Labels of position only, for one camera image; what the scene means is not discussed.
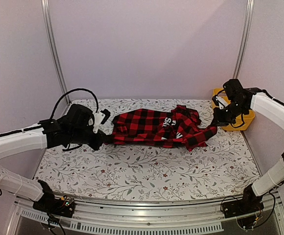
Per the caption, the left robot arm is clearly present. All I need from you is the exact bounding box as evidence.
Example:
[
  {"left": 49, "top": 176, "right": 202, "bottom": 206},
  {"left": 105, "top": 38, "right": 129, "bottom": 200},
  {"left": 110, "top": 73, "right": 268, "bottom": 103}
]
[{"left": 0, "top": 104, "right": 110, "bottom": 212}]

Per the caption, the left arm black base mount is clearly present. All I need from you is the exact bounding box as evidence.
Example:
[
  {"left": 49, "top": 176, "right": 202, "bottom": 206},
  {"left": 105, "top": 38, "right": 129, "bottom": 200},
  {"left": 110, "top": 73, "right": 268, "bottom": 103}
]
[{"left": 33, "top": 180, "right": 75, "bottom": 218}]

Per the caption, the aluminium front rail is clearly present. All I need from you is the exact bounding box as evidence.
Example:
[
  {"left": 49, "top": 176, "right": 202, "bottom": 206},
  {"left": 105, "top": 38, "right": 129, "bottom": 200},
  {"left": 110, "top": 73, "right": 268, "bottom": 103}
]
[{"left": 6, "top": 191, "right": 284, "bottom": 235}]

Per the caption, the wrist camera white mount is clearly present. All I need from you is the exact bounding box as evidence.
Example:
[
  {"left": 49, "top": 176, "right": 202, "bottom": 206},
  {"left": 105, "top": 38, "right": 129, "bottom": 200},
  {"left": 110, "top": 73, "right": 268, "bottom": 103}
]
[
  {"left": 212, "top": 95, "right": 229, "bottom": 110},
  {"left": 93, "top": 109, "right": 111, "bottom": 134}
]

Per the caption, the red black plaid shirt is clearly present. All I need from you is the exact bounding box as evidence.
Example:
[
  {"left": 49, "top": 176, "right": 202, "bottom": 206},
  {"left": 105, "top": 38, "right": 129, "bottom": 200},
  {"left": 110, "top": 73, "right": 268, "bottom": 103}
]
[{"left": 105, "top": 105, "right": 217, "bottom": 151}]

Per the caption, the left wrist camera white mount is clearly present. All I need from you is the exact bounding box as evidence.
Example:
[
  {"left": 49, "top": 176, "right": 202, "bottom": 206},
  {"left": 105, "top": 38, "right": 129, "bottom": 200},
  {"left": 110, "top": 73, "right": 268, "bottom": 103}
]
[{"left": 93, "top": 109, "right": 111, "bottom": 134}]

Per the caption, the yellow plastic basket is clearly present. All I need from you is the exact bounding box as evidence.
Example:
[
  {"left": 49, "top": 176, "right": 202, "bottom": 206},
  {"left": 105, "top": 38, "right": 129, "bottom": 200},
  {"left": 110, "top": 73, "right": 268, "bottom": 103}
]
[{"left": 211, "top": 88, "right": 256, "bottom": 131}]

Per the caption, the left aluminium frame post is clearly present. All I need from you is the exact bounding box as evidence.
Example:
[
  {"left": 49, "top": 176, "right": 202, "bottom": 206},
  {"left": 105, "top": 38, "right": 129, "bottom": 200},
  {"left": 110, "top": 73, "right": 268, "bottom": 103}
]
[{"left": 41, "top": 0, "right": 68, "bottom": 94}]

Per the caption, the floral patterned table mat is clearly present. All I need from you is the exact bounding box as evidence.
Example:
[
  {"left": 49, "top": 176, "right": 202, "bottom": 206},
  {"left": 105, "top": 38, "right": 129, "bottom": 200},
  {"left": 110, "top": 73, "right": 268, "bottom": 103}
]
[{"left": 33, "top": 98, "right": 260, "bottom": 202}]

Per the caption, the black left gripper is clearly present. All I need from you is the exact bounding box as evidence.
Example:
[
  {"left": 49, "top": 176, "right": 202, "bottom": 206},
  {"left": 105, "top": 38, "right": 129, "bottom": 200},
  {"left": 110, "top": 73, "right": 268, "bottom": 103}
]
[{"left": 69, "top": 128, "right": 107, "bottom": 151}]

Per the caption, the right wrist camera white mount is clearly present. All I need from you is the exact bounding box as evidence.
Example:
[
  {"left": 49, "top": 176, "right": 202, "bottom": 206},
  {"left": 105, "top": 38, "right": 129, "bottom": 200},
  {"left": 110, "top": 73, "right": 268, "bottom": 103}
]
[{"left": 212, "top": 95, "right": 229, "bottom": 110}]

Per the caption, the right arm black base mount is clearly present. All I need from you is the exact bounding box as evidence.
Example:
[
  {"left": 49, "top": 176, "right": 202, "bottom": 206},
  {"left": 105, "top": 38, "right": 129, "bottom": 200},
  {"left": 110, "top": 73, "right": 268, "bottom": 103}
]
[{"left": 220, "top": 185, "right": 264, "bottom": 218}]

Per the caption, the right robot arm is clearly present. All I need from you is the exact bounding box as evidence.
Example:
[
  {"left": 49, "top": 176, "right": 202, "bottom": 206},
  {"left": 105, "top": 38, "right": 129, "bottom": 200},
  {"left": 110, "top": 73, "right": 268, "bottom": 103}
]
[{"left": 212, "top": 79, "right": 284, "bottom": 213}]

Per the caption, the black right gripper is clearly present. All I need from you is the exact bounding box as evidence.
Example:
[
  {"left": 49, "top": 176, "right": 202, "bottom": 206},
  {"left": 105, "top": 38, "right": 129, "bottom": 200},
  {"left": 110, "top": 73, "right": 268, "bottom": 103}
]
[{"left": 212, "top": 101, "right": 248, "bottom": 126}]

